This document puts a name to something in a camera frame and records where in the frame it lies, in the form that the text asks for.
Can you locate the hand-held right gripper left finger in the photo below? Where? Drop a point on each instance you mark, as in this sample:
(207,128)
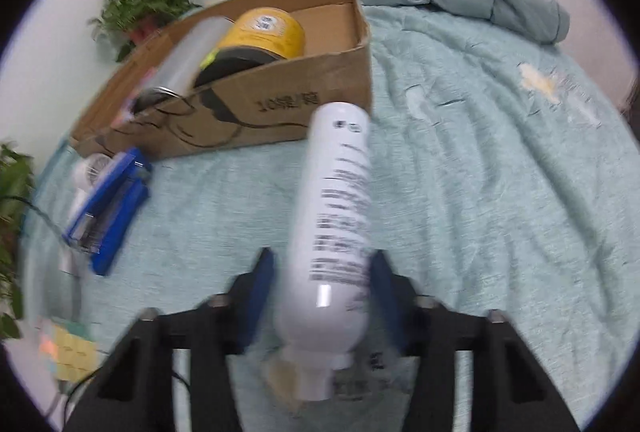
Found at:
(260,297)

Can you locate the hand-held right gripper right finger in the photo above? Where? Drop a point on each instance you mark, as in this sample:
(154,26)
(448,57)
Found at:
(387,297)

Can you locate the silver cylindrical tin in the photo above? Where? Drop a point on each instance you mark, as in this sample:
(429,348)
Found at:
(190,51)

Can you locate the pastel puzzle cube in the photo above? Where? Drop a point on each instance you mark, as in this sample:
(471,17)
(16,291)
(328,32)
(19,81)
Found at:
(70,349)

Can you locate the large shallow cardboard box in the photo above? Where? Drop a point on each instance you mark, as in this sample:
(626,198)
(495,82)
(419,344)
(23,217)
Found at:
(300,86)

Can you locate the blue stapler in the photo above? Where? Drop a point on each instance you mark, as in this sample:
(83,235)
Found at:
(115,207)

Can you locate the large-leaved green plant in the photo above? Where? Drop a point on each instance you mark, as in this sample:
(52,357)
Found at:
(12,182)

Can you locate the small potted green plant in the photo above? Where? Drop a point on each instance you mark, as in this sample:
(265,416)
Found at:
(145,1)

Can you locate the white handheld fan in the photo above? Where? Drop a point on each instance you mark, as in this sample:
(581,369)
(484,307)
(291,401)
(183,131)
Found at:
(87,171)

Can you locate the dark jar with yellow label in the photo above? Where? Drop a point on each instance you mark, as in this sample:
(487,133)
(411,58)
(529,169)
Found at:
(265,31)

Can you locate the white plastic bottle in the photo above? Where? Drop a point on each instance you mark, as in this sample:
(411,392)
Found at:
(330,222)

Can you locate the teal quilted blanket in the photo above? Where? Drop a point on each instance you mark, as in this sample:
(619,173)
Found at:
(500,187)

